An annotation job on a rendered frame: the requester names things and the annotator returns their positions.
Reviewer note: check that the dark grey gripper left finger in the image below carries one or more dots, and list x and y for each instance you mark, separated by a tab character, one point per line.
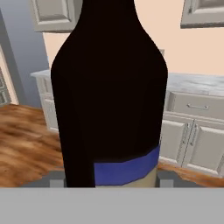
54	180

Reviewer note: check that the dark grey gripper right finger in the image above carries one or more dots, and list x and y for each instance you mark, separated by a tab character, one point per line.
169	178

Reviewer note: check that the dark wine bottle blue label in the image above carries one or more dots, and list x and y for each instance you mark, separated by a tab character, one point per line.
110	87

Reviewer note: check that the grey base cupboard run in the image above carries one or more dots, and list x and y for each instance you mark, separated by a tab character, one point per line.
192	128

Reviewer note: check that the grey wall cupboard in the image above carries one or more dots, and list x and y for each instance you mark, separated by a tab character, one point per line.
202	11
55	14

